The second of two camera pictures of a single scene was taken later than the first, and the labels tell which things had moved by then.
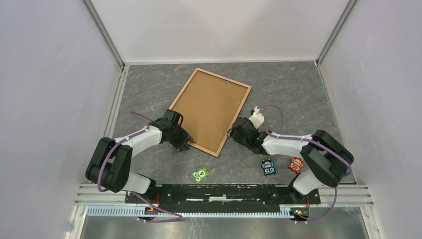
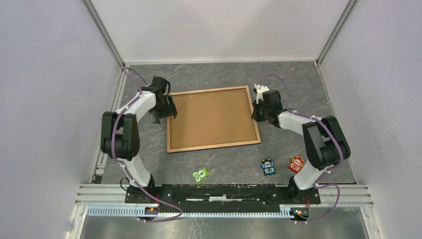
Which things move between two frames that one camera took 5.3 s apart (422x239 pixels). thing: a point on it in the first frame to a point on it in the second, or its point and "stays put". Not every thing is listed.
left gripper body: [179, 137] to [163, 110]
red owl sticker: [296, 164] stays put
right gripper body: [236, 137] to [260, 111]
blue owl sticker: [268, 167] stays put
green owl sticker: [200, 174] stays put
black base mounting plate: [219, 198] stays put
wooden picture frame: [211, 73] to [213, 146]
